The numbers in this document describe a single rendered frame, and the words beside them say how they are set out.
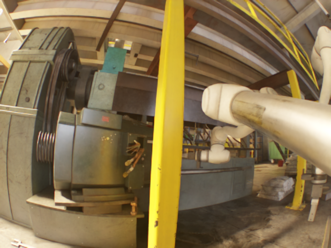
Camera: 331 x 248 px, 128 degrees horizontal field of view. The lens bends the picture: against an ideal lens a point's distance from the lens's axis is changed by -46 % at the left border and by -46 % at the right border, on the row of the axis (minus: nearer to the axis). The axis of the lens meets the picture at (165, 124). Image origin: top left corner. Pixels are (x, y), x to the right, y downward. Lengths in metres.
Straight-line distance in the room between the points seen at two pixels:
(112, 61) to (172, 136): 1.39
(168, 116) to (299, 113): 0.46
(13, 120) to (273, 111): 1.30
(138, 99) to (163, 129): 1.04
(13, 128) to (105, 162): 0.73
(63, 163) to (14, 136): 0.50
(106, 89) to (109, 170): 0.99
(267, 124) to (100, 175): 0.80
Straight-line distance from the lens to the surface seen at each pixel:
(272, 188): 2.36
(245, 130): 0.72
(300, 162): 1.96
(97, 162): 0.85
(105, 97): 1.60
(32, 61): 1.39
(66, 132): 0.82
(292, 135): 0.27
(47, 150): 0.96
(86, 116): 0.84
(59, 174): 0.84
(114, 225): 0.98
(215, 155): 1.03
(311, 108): 0.27
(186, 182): 1.68
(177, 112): 0.60
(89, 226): 1.00
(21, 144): 1.15
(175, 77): 0.65
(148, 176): 1.00
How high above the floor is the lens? 0.68
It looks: 10 degrees up
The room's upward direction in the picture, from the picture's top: 3 degrees clockwise
